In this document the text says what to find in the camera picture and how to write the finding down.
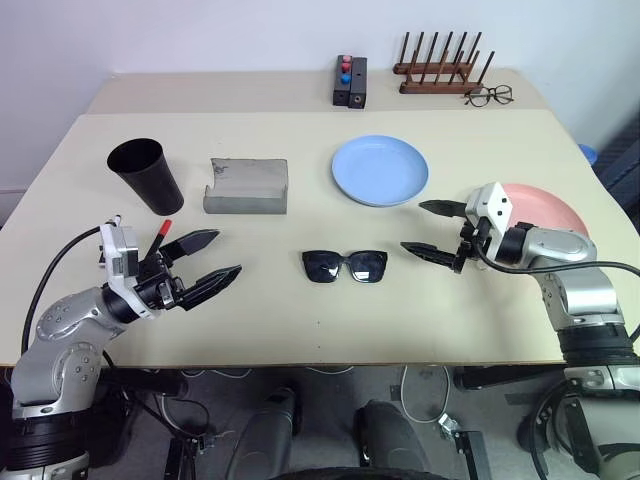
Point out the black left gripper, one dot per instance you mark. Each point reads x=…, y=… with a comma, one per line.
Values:
x=155, y=287

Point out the black floor stand bar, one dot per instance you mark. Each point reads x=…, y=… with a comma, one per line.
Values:
x=472, y=455

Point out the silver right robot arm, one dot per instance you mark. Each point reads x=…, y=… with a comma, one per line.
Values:
x=560, y=245

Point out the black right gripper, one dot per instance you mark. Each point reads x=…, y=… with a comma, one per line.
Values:
x=470, y=245

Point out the metal caster bracket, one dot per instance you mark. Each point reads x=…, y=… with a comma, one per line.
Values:
x=448, y=425

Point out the dark rounded shape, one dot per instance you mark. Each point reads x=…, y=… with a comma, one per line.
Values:
x=390, y=440
x=265, y=435

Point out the plain black box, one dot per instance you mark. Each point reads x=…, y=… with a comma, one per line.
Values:
x=359, y=85

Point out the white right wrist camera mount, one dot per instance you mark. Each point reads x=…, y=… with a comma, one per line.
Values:
x=492, y=200

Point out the blue round plate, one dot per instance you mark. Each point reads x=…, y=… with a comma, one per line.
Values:
x=380, y=170

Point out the black box with coloured buttons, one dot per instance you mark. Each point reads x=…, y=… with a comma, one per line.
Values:
x=341, y=85

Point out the dark ribbed furniture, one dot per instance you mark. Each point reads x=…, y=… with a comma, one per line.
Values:
x=620, y=160

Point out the grey glasses case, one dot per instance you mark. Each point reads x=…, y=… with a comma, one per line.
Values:
x=250, y=175

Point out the black table frame bar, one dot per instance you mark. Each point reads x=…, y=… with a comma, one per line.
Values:
x=145, y=382
x=500, y=378

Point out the thin dark-framed eyeglasses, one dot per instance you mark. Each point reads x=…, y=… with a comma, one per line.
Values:
x=476, y=97

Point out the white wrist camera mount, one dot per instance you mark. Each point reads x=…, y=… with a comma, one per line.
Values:
x=120, y=255
x=492, y=200

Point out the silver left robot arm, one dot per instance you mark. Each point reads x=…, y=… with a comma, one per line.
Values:
x=65, y=310

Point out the brown wooden peg rack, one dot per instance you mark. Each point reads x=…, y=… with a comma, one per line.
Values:
x=435, y=86

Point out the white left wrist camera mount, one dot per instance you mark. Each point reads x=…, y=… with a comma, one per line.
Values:
x=120, y=255

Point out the black pen with red cap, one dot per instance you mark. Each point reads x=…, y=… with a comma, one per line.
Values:
x=165, y=227

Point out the blue water jug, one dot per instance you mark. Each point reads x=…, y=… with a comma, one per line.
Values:
x=587, y=152

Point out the black plastic cup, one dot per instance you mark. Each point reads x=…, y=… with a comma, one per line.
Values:
x=150, y=185

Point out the pink round plate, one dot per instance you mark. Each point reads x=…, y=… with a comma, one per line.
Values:
x=550, y=205

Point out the black sunglasses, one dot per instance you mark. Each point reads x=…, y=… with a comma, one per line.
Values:
x=320, y=267

